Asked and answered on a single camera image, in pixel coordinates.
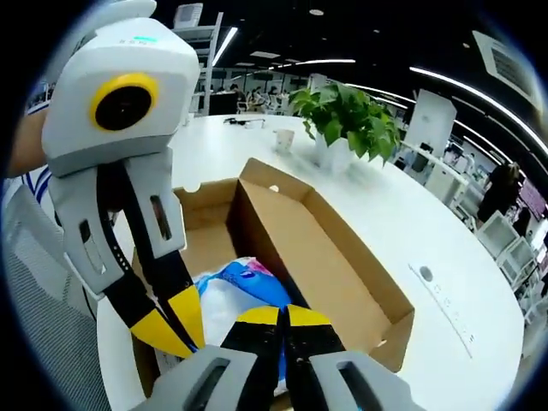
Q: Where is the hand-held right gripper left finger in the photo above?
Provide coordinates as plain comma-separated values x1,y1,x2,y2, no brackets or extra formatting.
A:
130,304,286,411

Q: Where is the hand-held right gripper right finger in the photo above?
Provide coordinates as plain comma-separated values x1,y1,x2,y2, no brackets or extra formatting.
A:
284,303,425,411

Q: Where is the blue floral tissue pack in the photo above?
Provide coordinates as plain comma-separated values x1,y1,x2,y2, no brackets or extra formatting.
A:
192,255,309,386

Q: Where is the brown cardboard shoe box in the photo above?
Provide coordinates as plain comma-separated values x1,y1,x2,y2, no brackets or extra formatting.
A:
130,157,415,399

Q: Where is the grey metal storage shelf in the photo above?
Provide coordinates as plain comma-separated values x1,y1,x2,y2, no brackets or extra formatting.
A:
173,3,224,117

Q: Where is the ceiling light strip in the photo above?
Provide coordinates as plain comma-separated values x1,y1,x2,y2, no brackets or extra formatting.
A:
211,26,239,68
408,66,548,158

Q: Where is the small white cup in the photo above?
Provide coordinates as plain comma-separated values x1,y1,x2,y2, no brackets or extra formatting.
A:
273,128,296,154

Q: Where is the table socket panel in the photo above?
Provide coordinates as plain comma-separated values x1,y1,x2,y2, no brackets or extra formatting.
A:
407,261,476,360

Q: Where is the green potted plant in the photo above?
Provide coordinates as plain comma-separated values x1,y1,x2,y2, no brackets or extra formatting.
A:
289,81,403,172

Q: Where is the row of white office chairs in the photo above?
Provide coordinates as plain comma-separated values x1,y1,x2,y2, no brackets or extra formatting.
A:
474,209,548,326

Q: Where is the white square pillar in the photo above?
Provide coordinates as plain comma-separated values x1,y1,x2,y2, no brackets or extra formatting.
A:
404,88,458,158

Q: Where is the pink display screen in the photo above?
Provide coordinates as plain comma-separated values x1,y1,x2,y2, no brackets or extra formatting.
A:
517,179,548,219

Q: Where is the ceiling air conditioner vent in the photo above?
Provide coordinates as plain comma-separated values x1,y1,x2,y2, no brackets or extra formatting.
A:
472,29,545,110

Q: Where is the black table cable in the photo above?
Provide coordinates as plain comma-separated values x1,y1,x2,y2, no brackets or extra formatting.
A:
223,115,266,129

